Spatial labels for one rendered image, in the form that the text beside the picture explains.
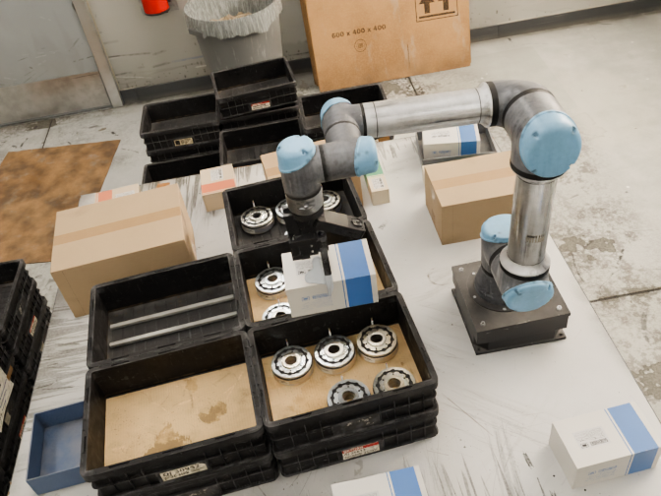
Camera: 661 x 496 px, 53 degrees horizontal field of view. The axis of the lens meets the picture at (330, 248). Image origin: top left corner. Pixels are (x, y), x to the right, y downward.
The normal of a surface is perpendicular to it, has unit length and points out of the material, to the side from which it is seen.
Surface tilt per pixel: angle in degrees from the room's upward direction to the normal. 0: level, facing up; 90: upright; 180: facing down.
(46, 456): 0
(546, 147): 83
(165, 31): 90
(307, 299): 90
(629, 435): 0
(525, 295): 99
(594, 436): 0
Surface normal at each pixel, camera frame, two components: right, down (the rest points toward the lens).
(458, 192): -0.12, -0.73
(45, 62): 0.13, 0.66
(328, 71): 0.11, 0.40
